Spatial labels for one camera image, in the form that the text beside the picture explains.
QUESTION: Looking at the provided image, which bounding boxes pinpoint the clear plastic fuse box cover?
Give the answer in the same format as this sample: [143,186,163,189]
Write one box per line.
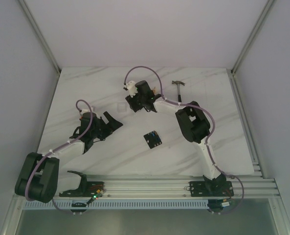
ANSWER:
[117,102,127,113]

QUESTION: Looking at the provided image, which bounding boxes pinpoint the black fuse box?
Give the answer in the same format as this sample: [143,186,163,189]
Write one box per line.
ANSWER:
[143,131,162,149]

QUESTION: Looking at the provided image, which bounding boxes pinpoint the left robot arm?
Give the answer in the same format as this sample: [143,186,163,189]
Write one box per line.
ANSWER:
[15,110,123,203]

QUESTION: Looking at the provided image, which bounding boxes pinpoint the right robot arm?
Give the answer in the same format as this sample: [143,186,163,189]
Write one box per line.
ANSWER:
[123,80,227,197]

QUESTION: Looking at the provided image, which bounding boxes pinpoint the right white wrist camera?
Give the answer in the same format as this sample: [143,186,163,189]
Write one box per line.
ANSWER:
[123,81,138,97]

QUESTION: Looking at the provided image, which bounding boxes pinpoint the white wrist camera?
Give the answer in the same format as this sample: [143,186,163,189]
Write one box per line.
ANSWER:
[80,106,95,116]
[123,81,138,97]

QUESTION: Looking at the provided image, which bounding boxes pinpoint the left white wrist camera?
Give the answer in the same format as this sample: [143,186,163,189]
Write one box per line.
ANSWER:
[80,106,95,116]

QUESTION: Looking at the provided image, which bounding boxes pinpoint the claw hammer black handle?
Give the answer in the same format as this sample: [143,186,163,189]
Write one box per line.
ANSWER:
[172,80,185,102]

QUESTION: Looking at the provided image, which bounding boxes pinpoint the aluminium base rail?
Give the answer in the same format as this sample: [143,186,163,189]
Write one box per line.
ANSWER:
[59,174,280,198]

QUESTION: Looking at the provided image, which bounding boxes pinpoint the white slotted cable duct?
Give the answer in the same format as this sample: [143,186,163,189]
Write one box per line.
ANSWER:
[22,198,209,210]

